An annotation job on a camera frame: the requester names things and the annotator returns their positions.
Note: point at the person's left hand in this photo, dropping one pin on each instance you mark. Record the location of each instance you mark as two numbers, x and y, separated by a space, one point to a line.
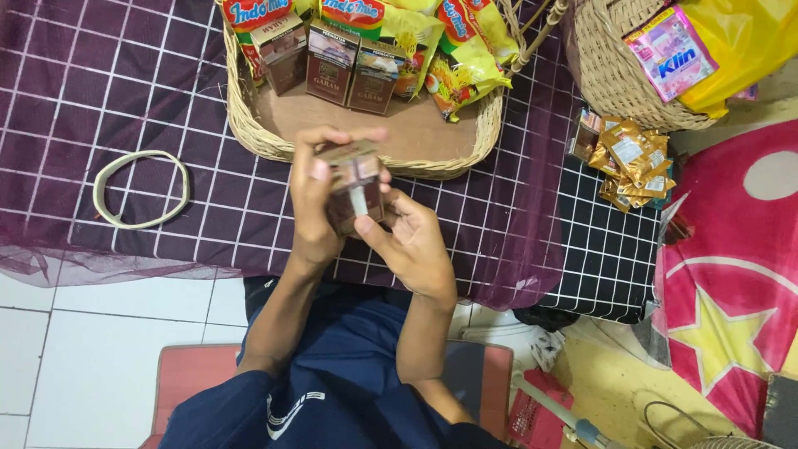
308 218

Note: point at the brown cigarette pack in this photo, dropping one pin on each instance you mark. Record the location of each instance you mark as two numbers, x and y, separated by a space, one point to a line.
583 134
282 53
373 81
330 62
352 168

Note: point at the wicker tray basket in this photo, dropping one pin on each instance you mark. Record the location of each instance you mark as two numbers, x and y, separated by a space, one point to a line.
262 143

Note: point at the yellow plastic bag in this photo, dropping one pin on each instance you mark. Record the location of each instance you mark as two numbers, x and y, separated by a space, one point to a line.
748 43

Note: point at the white tape strip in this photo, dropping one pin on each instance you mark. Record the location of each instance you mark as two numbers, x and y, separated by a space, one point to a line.
358 201

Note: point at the person's navy shirt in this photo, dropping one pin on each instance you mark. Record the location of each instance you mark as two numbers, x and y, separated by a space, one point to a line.
349 374

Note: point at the yellow red noodle packet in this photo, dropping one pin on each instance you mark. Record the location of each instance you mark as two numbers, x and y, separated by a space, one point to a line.
419 50
249 14
480 25
462 82
352 14

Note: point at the person's right hand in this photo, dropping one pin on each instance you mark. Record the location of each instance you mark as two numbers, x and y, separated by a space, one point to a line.
417 255

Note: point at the dark grey box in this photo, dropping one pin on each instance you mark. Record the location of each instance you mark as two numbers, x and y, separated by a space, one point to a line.
782 411

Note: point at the black white grid cloth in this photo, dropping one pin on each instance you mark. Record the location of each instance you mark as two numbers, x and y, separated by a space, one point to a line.
605 255

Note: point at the pink detergent sachet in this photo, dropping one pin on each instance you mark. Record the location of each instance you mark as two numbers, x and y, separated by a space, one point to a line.
670 56

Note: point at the pile of gold coffee sachets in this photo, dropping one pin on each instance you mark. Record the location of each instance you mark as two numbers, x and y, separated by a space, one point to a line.
633 162

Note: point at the maroon tulle fabric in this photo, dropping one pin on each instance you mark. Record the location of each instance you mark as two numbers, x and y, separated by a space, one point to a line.
124 93

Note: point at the pink star blanket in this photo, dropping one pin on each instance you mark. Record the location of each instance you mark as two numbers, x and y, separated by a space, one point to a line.
735 218

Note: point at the black cloth bundle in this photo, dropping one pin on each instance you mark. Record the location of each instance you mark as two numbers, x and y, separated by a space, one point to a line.
545 318

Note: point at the white plastic bag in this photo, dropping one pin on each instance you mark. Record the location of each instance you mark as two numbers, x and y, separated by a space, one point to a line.
536 346

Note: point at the red stool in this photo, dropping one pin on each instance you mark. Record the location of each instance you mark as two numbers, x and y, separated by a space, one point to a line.
187 374

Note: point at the round wicker basket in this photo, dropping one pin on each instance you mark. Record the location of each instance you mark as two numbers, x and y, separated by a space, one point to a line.
605 68

